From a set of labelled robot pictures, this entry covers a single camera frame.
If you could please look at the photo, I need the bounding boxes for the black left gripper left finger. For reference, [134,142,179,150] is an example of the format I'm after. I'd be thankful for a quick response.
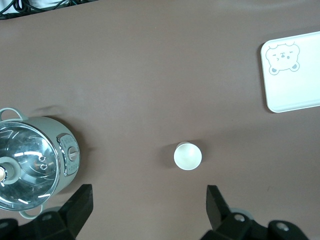
[37,184,94,240]

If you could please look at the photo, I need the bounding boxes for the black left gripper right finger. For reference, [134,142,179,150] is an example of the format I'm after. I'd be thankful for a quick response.
[201,184,254,240]

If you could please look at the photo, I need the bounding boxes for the white IKEA cup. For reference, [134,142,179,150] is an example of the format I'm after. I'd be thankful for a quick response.
[173,141,203,172]

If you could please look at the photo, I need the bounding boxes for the glass pot lid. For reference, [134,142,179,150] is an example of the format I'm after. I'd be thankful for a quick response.
[0,121,63,211]

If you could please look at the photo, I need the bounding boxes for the grey-green electric pot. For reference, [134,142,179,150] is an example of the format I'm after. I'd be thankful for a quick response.
[0,107,81,220]

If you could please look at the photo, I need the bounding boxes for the cream bear print tray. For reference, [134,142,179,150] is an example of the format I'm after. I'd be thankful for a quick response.
[260,31,320,114]

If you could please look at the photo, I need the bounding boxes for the tangled black cables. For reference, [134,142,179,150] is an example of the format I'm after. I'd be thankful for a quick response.
[0,0,101,21]

